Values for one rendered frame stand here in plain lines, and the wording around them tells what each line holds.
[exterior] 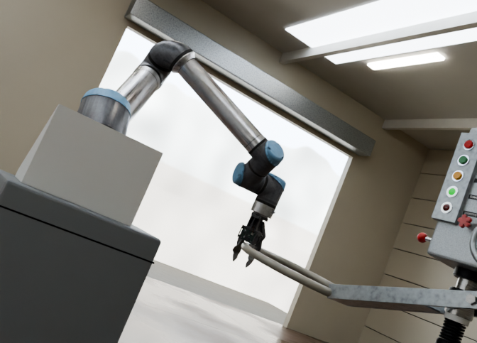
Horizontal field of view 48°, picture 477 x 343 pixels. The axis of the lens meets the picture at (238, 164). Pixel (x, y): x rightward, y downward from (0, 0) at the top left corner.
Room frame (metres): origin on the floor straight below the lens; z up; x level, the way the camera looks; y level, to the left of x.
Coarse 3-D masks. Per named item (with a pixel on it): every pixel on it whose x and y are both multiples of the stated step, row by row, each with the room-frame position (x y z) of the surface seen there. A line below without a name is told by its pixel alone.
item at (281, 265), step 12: (252, 252) 1.97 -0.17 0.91; (264, 252) 2.27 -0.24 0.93; (264, 264) 1.93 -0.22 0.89; (276, 264) 1.89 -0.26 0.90; (288, 264) 2.32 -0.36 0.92; (288, 276) 1.88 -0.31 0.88; (300, 276) 1.87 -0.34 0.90; (312, 276) 2.30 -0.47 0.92; (312, 288) 1.87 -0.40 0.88; (324, 288) 1.87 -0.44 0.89
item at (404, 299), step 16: (336, 288) 1.87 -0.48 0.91; (352, 288) 1.82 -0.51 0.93; (368, 288) 1.77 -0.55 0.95; (384, 288) 1.73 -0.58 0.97; (400, 288) 1.68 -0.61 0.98; (416, 288) 1.64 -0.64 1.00; (352, 304) 1.90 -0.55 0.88; (368, 304) 1.82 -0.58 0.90; (384, 304) 1.76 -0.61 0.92; (400, 304) 1.69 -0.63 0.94; (416, 304) 1.63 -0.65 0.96; (432, 304) 1.59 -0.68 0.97; (448, 304) 1.55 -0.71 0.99; (464, 304) 1.52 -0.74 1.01
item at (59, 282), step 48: (0, 192) 1.21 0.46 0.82; (0, 240) 1.23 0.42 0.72; (48, 240) 1.27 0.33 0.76; (96, 240) 1.32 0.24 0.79; (144, 240) 1.37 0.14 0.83; (0, 288) 1.25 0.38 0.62; (48, 288) 1.29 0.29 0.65; (96, 288) 1.34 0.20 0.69; (0, 336) 1.27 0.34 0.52; (48, 336) 1.31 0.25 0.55; (96, 336) 1.36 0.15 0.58
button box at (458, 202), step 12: (456, 156) 1.59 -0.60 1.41; (468, 156) 1.56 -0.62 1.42; (456, 168) 1.57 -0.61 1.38; (468, 168) 1.54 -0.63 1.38; (444, 180) 1.59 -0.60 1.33; (468, 180) 1.54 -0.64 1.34; (444, 192) 1.58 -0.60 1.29; (468, 192) 1.54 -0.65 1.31; (456, 204) 1.54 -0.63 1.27; (432, 216) 1.59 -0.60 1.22; (444, 216) 1.56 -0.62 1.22; (456, 216) 1.53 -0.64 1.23
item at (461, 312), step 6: (456, 282) 1.59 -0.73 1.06; (462, 282) 1.57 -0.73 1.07; (468, 282) 1.56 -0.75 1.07; (474, 282) 1.55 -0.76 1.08; (450, 288) 1.59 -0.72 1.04; (456, 288) 1.56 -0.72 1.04; (462, 288) 1.56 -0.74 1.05; (468, 288) 1.55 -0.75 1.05; (474, 288) 1.55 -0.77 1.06; (450, 312) 1.56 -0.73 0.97; (456, 312) 1.55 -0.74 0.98; (462, 312) 1.55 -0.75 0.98; (468, 312) 1.55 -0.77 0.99; (474, 312) 1.56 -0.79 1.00; (468, 318) 1.55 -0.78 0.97
